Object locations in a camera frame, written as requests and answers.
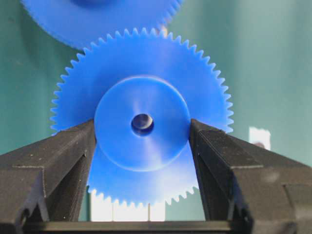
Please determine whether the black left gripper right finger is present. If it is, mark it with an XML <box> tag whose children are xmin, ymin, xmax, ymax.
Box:
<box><xmin>189</xmin><ymin>119</ymin><xmax>312</xmax><ymax>234</ymax></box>

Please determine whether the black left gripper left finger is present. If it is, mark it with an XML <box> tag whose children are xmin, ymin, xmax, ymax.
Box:
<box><xmin>0</xmin><ymin>120</ymin><xmax>96</xmax><ymax>234</ymax></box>

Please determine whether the small blue plastic gear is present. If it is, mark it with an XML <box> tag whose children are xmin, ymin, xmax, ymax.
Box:
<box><xmin>52</xmin><ymin>30</ymin><xmax>232</xmax><ymax>204</ymax></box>

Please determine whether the large blue plastic gear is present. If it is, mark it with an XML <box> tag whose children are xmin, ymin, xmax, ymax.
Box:
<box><xmin>21</xmin><ymin>0</ymin><xmax>182</xmax><ymax>50</ymax></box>

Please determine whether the white tape marker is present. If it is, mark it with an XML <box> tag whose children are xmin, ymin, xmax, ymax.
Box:
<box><xmin>249</xmin><ymin>126</ymin><xmax>271</xmax><ymax>150</ymax></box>

